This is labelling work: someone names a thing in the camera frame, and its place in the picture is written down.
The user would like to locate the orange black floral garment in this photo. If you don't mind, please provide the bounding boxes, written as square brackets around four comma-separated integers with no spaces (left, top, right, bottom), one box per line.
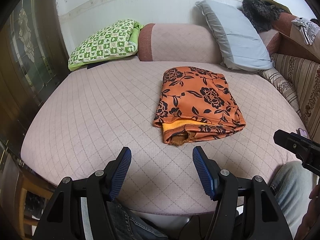
[153,66,246,146]

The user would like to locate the blue jeans leg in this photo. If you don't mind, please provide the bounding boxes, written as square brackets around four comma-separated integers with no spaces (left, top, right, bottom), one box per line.
[270,161,319,239]

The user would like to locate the wooden chair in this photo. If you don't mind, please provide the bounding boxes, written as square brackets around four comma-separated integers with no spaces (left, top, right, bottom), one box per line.
[1,154,54,239]

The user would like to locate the beige striped floral cushion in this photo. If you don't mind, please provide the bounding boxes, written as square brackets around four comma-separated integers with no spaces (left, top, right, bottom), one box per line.
[258,53,319,142]

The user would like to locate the light blue pillow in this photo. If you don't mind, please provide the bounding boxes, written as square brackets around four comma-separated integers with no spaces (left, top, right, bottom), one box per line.
[195,0,273,72]

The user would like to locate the white crumpled cloth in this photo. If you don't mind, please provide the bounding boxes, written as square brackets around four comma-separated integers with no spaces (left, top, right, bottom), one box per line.
[291,17,319,45]

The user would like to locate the pink quilted bed cover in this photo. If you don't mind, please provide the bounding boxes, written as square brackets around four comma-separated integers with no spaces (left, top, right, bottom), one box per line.
[21,56,304,216]

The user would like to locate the dark furry cushion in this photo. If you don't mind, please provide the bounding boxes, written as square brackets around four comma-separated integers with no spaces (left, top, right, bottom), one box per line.
[242,0,291,33]

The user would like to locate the dark wooden glass door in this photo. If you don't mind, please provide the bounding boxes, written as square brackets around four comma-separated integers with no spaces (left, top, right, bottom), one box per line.
[1,0,69,155]

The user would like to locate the pink brown bolster cushion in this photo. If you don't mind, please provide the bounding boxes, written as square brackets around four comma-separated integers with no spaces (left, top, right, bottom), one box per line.
[138,23,222,64]

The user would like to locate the green patterned pillow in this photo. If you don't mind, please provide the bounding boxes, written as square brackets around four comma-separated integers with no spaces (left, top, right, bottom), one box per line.
[68,19,143,72]

